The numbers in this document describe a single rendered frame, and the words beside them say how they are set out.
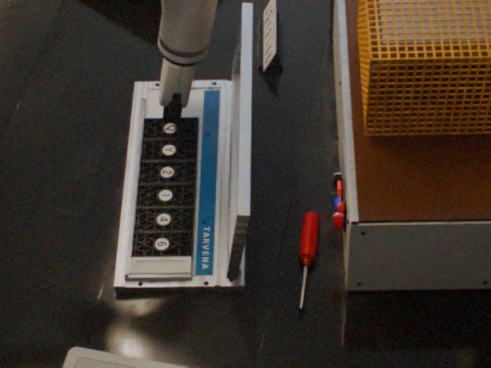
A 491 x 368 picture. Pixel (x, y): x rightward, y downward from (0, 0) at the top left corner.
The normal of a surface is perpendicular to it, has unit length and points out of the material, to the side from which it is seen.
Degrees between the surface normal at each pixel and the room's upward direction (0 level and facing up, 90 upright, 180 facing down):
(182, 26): 87
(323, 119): 0
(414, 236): 90
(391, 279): 90
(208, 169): 0
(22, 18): 0
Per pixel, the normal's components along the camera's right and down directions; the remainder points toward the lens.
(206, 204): -0.04, -0.60
